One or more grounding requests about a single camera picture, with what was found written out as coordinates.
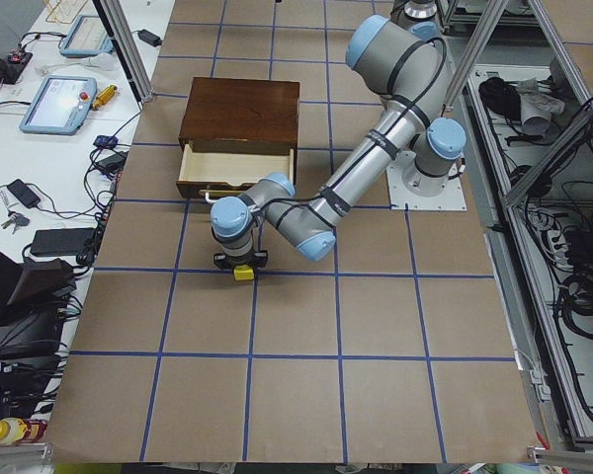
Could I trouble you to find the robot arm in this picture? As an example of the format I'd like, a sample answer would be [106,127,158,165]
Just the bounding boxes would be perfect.
[210,15,466,279]

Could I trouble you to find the teach pendant far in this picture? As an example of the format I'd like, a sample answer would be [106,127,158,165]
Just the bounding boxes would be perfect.
[59,15,113,57]

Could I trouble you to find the keys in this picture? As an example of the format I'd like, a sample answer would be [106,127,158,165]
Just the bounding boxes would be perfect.
[1,210,30,233]

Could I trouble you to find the teach pendant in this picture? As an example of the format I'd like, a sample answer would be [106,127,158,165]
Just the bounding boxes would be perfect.
[19,75,98,135]
[59,15,113,57]

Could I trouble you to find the black power adapter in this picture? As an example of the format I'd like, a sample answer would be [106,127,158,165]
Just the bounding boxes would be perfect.
[137,29,162,47]

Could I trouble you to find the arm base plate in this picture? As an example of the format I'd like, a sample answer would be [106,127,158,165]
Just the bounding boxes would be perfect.
[385,151,467,212]

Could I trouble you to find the yellow block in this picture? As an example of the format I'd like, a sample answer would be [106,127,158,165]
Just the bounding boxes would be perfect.
[233,265,255,281]

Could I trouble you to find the white drawer handle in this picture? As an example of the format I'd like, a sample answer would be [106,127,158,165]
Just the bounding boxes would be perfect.
[199,189,230,204]

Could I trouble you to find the yellow bottle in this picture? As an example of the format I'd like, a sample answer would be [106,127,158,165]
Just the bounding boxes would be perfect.
[0,418,47,446]

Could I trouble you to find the dark wooden drawer cabinet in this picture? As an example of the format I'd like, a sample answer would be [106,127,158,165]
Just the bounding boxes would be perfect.
[178,77,300,153]

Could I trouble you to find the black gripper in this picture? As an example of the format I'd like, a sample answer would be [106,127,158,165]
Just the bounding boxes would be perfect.
[212,249,268,271]

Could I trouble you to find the black laptop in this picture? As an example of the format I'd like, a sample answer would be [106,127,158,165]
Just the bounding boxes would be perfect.
[0,259,75,358]

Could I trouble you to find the aluminium frame post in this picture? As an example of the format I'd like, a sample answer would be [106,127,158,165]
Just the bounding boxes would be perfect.
[92,0,154,105]

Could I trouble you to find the teach pendant near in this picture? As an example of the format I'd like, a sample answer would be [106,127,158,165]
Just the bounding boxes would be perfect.
[19,75,98,135]

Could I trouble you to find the yellow orange tool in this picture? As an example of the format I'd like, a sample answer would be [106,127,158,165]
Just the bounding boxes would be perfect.
[91,84,119,111]

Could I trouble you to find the black smartphone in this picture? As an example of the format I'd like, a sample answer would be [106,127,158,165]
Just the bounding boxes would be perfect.
[7,179,41,208]

